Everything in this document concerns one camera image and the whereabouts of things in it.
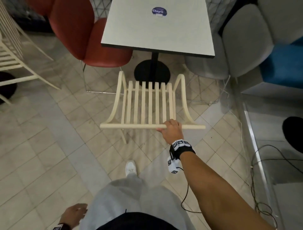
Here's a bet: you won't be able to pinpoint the person's left hand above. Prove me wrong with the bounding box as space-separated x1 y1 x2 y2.
59 203 88 228

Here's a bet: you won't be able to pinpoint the person's right hand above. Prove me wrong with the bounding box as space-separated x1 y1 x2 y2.
156 119 184 146

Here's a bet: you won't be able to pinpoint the cream slatted chair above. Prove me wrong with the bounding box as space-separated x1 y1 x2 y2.
0 0 61 105
99 70 206 145

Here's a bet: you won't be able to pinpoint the person's right forearm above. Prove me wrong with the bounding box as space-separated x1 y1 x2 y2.
179 150 277 230

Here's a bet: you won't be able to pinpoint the grey upholstered chair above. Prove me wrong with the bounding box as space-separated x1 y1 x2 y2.
184 3 275 105

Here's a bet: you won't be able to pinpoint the red upholstered chair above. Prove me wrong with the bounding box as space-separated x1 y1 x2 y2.
48 0 134 94

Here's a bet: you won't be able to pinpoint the grey trousers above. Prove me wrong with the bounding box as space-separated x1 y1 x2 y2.
79 176 196 230

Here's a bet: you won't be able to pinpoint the white sneaker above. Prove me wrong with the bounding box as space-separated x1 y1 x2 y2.
125 160 138 177

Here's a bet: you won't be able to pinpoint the black shirt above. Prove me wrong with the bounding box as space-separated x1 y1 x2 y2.
95 211 178 230

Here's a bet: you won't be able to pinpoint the white table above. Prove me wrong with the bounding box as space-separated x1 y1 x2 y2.
101 0 215 88

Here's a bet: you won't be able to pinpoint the round blue sticker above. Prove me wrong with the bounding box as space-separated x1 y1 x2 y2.
151 6 168 18

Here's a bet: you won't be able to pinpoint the black round table base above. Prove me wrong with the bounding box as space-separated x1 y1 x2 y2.
0 71 18 105
282 116 303 155

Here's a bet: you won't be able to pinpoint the blue seat cushion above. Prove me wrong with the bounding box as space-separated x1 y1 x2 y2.
258 37 303 90

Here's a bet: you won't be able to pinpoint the grey sofa backrest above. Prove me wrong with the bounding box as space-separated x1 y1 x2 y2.
257 0 303 46

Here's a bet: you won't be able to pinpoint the black right wrist camera band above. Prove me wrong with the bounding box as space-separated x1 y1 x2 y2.
167 138 196 175

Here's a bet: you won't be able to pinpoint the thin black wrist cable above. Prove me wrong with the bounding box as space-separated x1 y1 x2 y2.
181 167 202 214

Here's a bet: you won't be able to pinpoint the metal floor rail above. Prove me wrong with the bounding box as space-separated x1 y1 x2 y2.
241 98 279 215

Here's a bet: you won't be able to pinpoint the black floor cable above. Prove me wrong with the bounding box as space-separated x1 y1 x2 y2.
249 144 303 228

